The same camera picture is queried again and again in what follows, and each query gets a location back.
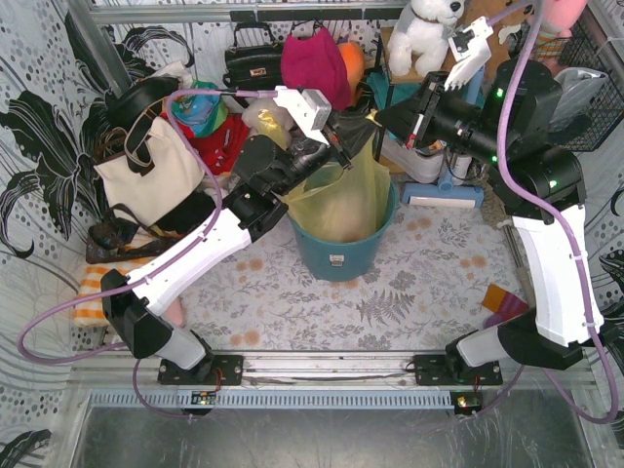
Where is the yellow trash bag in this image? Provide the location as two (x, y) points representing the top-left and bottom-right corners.
(282, 111), (391, 243)

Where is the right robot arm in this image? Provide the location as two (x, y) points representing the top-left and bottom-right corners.
(375, 59), (612, 383)

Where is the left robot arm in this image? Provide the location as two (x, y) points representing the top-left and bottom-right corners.
(100, 112), (376, 376)

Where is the magenta fuzzy bag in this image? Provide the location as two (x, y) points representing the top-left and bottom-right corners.
(281, 27), (352, 110)

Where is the colorful patterned bag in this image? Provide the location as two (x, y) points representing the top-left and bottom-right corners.
(172, 95), (228, 139)

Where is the teal trash bin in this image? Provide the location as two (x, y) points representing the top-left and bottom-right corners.
(288, 182), (399, 282)

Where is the cream canvas tote bag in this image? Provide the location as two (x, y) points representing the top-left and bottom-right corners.
(96, 117), (205, 224)

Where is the brown patterned bag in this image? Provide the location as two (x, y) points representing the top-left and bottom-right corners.
(86, 204), (180, 264)

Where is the black shelf rack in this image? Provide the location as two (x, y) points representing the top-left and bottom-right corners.
(374, 27), (425, 159)

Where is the teal folded cloth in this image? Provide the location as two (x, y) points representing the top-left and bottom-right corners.
(367, 72), (420, 110)

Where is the white lamb plush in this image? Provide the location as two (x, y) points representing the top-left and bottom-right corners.
(242, 97), (294, 149)

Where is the orange plush toy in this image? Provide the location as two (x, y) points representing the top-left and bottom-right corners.
(338, 41), (366, 106)

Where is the white husky plush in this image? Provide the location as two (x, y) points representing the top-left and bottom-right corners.
(388, 0), (465, 77)

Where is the black leather handbag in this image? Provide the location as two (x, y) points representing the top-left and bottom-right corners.
(222, 21), (284, 91)

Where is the red cloth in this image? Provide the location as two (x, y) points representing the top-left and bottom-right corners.
(189, 114), (250, 176)

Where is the brown dog plush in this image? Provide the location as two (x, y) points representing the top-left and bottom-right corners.
(463, 0), (534, 69)

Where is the silver pouch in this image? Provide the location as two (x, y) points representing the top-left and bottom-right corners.
(549, 67), (608, 132)

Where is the pink plush toy top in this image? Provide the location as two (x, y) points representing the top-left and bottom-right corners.
(533, 0), (588, 57)

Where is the purple orange toy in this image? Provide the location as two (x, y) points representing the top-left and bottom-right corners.
(482, 284), (528, 329)

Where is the pink cylinder toy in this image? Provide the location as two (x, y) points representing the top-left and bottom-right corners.
(163, 297), (186, 328)

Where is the orange checkered towel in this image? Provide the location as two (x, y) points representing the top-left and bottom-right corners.
(72, 265), (128, 329)

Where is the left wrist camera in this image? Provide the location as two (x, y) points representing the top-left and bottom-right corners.
(273, 86), (332, 145)

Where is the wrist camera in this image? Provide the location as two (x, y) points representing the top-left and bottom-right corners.
(445, 17), (493, 91)
(273, 86), (332, 145)

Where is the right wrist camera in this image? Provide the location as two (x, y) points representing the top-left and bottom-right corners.
(445, 17), (493, 91)

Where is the black wire basket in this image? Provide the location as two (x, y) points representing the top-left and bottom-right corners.
(510, 21), (623, 152)

